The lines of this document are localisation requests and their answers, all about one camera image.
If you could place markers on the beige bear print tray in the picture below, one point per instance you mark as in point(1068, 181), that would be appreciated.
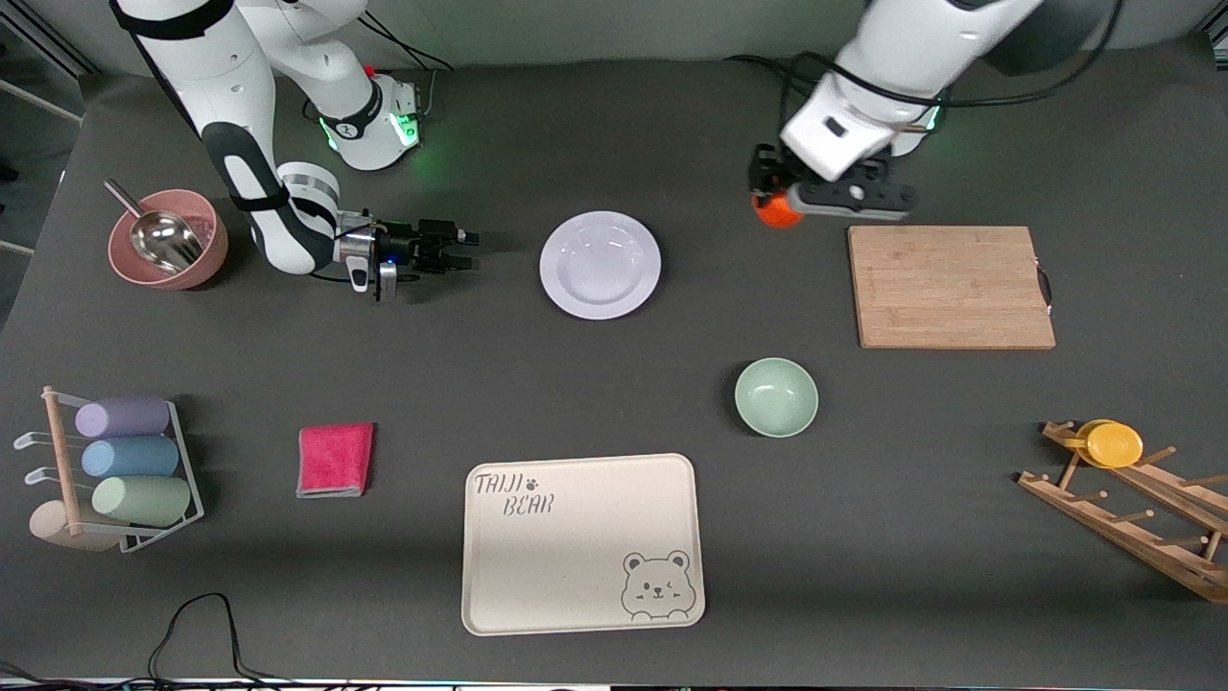
point(580, 547)

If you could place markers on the orange fruit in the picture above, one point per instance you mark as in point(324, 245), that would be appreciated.
point(772, 215)

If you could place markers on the pale green cup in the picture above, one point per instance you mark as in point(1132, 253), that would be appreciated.
point(142, 500)

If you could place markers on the pink bowl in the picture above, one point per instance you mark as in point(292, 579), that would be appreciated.
point(206, 264)

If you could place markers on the blue cup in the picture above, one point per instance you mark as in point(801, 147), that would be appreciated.
point(129, 457)

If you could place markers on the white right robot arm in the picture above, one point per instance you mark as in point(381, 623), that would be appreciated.
point(221, 77)

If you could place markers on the wooden peg mug rack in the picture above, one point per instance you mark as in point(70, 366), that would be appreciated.
point(1132, 533)

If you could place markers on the beige cup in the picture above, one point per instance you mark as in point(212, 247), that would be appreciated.
point(53, 528)

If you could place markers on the purple cup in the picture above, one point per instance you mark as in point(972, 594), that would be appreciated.
point(123, 417)

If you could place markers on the yellow mug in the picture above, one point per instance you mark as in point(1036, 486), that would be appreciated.
point(1113, 445)

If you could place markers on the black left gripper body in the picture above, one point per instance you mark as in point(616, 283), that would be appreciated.
point(765, 175)

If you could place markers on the pale green bowl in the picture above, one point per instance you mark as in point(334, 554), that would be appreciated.
point(776, 397)

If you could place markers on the white round plate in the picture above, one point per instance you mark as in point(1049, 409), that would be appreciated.
point(600, 265)

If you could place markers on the pink folded cloth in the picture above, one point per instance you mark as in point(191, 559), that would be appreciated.
point(335, 460)

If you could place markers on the dark metal frame bar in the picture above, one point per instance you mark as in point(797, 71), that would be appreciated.
point(58, 48)

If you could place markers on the metal scoop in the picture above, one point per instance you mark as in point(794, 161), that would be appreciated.
point(163, 240)

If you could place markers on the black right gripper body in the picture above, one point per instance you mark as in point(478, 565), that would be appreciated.
point(403, 245)

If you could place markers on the wooden cutting board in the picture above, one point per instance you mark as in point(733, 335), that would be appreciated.
point(950, 288)

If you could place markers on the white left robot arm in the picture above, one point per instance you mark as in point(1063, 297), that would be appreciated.
point(911, 48)

